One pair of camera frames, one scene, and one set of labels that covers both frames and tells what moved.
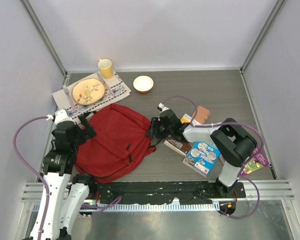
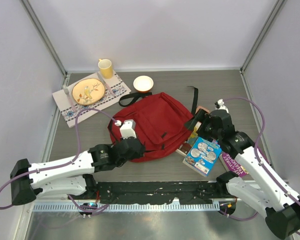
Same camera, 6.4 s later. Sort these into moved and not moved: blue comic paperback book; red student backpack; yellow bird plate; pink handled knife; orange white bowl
Moved: red student backpack
Not moved: pink handled knife; yellow bird plate; orange white bowl; blue comic paperback book
